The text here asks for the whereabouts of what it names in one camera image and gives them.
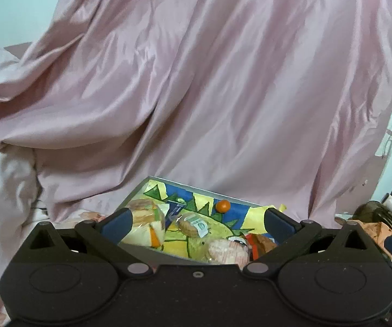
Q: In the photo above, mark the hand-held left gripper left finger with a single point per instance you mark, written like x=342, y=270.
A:
x=117, y=226

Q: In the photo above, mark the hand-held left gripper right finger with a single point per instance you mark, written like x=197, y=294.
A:
x=279, y=224

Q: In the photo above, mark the red snack packet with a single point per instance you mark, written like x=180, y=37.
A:
x=264, y=242

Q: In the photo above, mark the sandwich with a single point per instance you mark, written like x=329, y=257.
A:
x=145, y=221

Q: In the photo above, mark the grey cardboard box tray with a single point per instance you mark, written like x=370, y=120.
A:
x=135, y=192

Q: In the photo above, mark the dark blue snack packet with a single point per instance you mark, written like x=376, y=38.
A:
x=175, y=207

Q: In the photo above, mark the round rice cracker packet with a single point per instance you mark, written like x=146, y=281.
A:
x=223, y=250

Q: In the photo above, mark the orange paper bag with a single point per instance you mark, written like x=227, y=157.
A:
x=376, y=235

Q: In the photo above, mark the dark round object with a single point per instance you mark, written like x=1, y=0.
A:
x=369, y=211

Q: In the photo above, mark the small orange ball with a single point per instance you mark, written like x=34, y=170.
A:
x=223, y=206

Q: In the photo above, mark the yellow and blue patterned paper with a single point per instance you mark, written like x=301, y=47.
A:
x=182, y=238

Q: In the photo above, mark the pale pink quilt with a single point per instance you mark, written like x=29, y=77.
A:
x=5, y=194

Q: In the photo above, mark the pink satin sheet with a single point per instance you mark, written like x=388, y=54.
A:
x=216, y=75

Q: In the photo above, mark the white wall fixture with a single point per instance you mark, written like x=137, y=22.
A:
x=388, y=143

